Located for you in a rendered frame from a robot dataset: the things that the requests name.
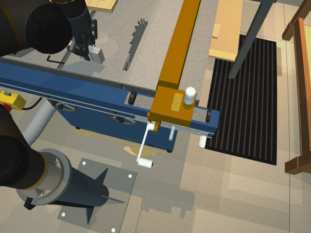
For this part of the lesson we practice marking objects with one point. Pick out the small white lever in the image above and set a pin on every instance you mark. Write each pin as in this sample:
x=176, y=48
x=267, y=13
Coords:
x=172, y=133

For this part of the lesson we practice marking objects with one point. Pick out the blue table saw body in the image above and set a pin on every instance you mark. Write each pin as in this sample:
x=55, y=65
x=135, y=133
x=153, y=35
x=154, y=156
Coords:
x=92, y=89

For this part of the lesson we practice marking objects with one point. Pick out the yellow switch box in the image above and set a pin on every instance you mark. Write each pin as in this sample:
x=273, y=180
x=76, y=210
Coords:
x=12, y=98

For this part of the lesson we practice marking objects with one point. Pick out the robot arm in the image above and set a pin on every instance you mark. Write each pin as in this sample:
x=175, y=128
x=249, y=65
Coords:
x=14, y=21

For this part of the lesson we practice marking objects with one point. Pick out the grey metal setup bar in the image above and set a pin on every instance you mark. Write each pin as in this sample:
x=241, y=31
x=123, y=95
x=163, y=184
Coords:
x=97, y=54

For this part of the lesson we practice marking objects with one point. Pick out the dark grey steel beam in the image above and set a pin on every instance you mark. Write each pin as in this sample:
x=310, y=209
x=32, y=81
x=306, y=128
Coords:
x=247, y=41

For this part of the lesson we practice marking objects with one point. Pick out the white knurled screw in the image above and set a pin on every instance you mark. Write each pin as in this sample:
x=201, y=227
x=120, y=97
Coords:
x=202, y=141

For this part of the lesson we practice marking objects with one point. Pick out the small light wooden block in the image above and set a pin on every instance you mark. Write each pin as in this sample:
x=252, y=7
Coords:
x=216, y=31

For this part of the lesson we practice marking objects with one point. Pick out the long light wooden board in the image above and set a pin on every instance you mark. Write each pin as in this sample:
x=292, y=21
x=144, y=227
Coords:
x=228, y=29

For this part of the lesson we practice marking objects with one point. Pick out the blue handwheel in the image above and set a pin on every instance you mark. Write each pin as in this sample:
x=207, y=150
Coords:
x=121, y=119
x=69, y=108

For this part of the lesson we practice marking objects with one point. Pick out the black hex key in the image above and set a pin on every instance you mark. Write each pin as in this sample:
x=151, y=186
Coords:
x=54, y=60

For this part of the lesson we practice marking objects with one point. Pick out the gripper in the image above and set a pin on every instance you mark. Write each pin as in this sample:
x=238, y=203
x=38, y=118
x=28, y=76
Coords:
x=83, y=26

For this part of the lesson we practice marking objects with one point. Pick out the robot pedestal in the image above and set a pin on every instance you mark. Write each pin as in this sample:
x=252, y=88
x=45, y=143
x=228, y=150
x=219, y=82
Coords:
x=87, y=189

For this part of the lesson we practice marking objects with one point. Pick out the brown wooden frame rack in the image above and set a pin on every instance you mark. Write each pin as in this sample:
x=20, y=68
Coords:
x=303, y=72

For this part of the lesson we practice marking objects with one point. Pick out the black ribbed floor mat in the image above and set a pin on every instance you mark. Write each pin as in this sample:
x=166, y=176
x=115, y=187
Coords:
x=245, y=109

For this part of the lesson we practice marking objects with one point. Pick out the white fence lock lever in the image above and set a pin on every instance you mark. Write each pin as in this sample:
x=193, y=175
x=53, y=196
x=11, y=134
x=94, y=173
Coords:
x=143, y=145

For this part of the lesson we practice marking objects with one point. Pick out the grey circular saw blade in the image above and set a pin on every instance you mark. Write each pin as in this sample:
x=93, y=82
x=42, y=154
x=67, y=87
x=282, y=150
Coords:
x=136, y=38

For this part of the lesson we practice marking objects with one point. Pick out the yellow cursor window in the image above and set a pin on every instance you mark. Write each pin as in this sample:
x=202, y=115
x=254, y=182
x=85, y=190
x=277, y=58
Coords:
x=177, y=102

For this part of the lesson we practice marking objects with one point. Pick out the white cylindrical fence knob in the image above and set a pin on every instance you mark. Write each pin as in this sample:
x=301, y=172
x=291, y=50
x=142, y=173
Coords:
x=189, y=95

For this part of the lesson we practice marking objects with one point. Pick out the light plywood sheet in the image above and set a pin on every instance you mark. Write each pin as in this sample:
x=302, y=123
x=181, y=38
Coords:
x=102, y=4

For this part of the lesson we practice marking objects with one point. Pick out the black clamp screw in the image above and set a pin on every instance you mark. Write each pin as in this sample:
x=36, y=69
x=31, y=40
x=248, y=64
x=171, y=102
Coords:
x=208, y=116
x=132, y=97

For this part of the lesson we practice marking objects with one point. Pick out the orange rip fence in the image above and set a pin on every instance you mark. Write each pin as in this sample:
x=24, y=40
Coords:
x=179, y=48

